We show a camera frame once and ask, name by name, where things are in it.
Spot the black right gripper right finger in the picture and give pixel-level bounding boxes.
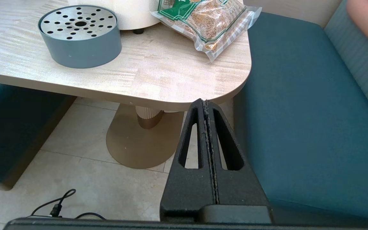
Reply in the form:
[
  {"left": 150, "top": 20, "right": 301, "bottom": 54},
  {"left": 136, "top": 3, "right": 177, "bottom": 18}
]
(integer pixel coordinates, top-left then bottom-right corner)
[{"left": 206, "top": 101, "right": 270, "bottom": 206}]

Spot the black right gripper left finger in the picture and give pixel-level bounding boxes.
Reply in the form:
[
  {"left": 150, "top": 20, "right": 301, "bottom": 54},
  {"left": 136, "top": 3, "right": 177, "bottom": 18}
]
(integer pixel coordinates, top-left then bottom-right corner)
[{"left": 160, "top": 98, "right": 218, "bottom": 222}]

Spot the teal upholstered booth bench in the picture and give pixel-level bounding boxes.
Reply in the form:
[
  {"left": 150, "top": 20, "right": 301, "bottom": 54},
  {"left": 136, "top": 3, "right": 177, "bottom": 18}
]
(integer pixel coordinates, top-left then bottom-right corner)
[
  {"left": 0, "top": 80, "right": 77, "bottom": 191},
  {"left": 234, "top": 0, "right": 368, "bottom": 224}
]

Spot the green grain snack bag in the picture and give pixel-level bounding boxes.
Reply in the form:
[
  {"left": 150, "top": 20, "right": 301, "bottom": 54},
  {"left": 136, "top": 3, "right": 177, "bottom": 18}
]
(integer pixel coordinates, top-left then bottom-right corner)
[{"left": 150, "top": 0, "right": 263, "bottom": 62}]

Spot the blue perforated steel drip tray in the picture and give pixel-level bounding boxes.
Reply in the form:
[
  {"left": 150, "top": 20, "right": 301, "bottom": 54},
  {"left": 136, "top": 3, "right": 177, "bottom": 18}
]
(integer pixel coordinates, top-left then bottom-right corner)
[{"left": 38, "top": 5, "right": 122, "bottom": 69}]

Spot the large dark tea dispenser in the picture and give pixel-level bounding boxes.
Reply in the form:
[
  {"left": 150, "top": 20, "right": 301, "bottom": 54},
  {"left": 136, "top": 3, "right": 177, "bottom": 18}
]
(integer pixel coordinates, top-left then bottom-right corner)
[{"left": 67, "top": 0, "right": 160, "bottom": 34}]

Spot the thin black floor cable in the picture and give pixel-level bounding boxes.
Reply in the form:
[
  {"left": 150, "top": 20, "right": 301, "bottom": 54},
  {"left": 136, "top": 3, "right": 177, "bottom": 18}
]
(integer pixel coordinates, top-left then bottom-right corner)
[{"left": 31, "top": 189, "right": 106, "bottom": 220}]

